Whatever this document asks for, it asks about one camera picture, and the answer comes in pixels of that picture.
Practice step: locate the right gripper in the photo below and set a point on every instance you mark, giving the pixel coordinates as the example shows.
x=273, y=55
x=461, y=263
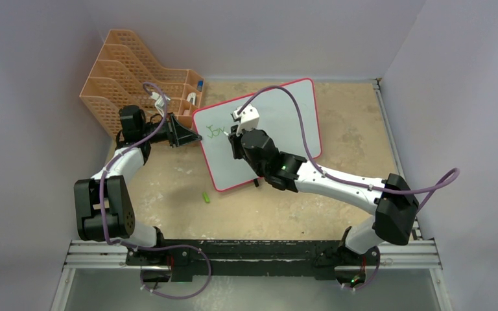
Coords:
x=236, y=140

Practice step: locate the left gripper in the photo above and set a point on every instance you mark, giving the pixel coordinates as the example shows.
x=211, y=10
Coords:
x=176, y=134

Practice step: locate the pink framed whiteboard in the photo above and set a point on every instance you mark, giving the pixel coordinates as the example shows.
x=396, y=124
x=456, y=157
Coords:
x=292, y=127

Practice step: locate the green marker cap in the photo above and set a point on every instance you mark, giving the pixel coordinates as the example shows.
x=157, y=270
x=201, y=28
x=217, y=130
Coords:
x=206, y=197

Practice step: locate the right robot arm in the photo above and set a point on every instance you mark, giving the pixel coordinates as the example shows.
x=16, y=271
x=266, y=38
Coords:
x=391, y=215

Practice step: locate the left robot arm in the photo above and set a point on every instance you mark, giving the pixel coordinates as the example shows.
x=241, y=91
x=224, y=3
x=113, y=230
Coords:
x=104, y=210

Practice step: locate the white stapler in organizer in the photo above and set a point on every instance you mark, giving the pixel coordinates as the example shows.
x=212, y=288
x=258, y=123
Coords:
x=192, y=98

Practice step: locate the orange plastic file organizer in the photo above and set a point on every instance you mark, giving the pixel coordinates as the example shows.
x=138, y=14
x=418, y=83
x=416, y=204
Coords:
x=116, y=80

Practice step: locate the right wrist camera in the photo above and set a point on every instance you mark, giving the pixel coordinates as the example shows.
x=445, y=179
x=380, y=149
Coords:
x=247, y=119

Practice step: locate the aluminium base frame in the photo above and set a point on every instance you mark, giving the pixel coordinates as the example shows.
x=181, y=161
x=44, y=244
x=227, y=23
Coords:
x=114, y=275

